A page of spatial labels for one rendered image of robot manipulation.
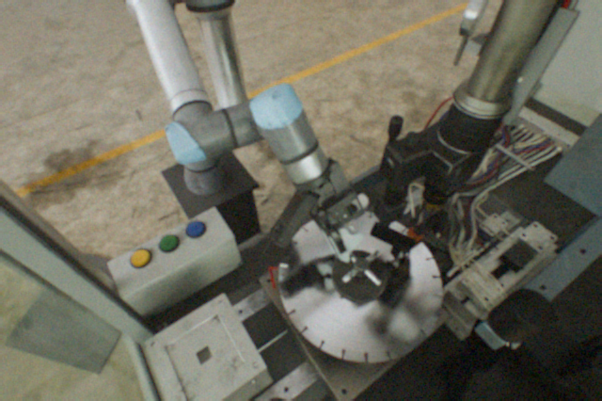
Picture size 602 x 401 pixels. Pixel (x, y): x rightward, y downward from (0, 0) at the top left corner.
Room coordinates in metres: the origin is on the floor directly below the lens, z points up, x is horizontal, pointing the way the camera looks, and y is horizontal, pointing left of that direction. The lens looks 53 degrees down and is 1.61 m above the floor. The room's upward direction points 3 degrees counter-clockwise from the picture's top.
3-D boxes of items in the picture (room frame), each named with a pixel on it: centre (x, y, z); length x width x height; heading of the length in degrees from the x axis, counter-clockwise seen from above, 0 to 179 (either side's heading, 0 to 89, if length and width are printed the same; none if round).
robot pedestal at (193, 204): (0.77, 0.29, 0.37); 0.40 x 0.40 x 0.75; 32
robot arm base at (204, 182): (0.77, 0.29, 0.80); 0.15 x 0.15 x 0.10
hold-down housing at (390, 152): (0.36, -0.17, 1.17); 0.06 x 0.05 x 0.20; 113
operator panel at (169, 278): (0.42, 0.30, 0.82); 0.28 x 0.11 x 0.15; 122
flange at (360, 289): (0.30, -0.12, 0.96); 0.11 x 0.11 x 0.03
